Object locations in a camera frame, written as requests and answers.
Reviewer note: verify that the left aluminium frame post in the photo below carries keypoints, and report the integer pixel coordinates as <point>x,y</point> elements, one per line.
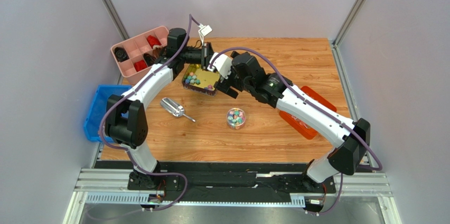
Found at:
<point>109,5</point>

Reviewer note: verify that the black chocolate in tray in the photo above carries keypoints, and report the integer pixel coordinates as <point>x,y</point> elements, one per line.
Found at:
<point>120,54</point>

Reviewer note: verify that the blue plastic bin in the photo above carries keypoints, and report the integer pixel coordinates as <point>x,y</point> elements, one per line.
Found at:
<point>98,109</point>

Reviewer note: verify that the right aluminium frame post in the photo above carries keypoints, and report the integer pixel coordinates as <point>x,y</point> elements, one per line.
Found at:
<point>348,22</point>

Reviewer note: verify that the square tin of star candies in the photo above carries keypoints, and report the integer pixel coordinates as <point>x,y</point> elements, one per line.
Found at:
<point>201,81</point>

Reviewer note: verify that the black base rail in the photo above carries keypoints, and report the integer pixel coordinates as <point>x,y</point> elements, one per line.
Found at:
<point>224,184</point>

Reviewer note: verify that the metal scoop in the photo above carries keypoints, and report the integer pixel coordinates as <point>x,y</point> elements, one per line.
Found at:
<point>174,108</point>

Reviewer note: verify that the aluminium frame post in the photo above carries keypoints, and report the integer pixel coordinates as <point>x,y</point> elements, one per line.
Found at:
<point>348,22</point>
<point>109,5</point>

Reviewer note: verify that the orange tray of candies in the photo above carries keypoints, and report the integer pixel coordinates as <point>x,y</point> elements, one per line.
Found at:
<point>309,107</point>

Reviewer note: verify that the clear plastic cup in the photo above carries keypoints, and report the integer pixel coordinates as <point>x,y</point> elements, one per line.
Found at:
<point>236,118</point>

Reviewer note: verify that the pink compartment tray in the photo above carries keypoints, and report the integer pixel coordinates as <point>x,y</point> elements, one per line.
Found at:
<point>136,47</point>

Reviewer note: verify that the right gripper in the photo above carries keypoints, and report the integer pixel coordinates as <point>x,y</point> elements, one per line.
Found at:
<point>227,82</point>

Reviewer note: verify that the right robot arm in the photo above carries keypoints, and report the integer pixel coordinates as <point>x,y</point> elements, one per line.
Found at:
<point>344,158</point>

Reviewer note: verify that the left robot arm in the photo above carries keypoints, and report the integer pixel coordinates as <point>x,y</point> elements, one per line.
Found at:
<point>126,121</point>

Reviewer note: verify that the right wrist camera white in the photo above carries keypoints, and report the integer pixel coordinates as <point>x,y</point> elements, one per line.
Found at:
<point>221,64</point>

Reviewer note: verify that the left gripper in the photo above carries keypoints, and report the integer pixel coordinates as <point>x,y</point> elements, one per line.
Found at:
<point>206,52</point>

